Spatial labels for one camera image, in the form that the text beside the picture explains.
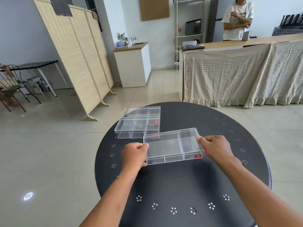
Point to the long wooden counter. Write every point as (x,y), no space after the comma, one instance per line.
(236,44)

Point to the black rectangular side table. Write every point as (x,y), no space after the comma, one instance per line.
(40,68)

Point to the black metal chair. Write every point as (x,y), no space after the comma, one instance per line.
(13,85)

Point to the person's right thumb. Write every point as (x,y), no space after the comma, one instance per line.
(201,139)

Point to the cream checked ruffled cloth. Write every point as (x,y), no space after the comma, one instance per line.
(224,75)

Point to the person's left forearm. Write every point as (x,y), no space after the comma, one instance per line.
(111,198)

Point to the clear plastic compartment box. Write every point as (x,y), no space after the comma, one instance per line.
(138,126)
(174,146)
(143,112)

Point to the person's right hand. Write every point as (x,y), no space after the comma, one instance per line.
(216,147)

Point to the white metal shelf rack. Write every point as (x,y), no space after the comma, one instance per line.
(190,28)

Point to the white cardboard box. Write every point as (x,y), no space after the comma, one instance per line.
(37,84)

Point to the person's right forearm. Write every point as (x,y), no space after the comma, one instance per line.
(258,193)

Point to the round black perforated table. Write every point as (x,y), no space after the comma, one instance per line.
(187,177)

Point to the white cabinet with wooden top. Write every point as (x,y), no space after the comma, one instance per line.
(133,66)

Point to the person's left thumb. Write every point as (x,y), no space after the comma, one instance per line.
(144,146)

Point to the dark checked fabric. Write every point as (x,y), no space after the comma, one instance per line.
(287,31)

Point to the stainless steel pitcher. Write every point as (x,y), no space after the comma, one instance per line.
(246,35)

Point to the grey cloth on screen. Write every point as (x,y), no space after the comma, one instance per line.
(61,6)

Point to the chrome faucet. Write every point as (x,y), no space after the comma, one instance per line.
(134,39)

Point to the cream plain ruffled cloth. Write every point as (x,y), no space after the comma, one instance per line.
(279,73)

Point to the row of black frames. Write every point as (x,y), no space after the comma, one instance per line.
(291,20)

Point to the person's left hand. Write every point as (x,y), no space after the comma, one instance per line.
(133,156)

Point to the dish rack with utensils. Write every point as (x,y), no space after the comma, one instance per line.
(123,41)

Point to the cork board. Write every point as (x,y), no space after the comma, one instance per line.
(153,8)

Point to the black box on shelf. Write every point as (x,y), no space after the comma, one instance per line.
(193,27)

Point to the woven rattan folding screen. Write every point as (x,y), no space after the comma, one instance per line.
(78,59)

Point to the dark tray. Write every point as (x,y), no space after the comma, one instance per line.
(195,47)

